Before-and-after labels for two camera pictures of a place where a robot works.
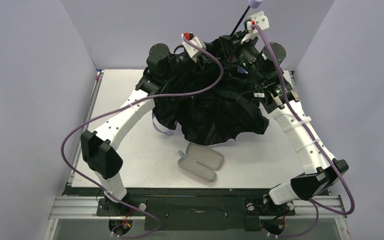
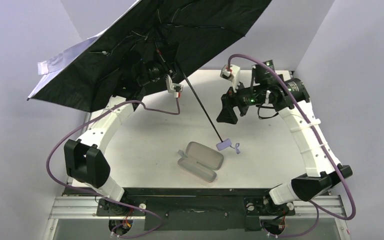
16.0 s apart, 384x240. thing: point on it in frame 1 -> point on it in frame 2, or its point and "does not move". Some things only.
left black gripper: x=204 y=57 -> x=160 y=71
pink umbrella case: x=201 y=161 does not move
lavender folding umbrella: x=225 y=113 -> x=145 y=43
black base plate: x=186 y=208 does not move
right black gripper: x=235 y=41 -> x=235 y=101
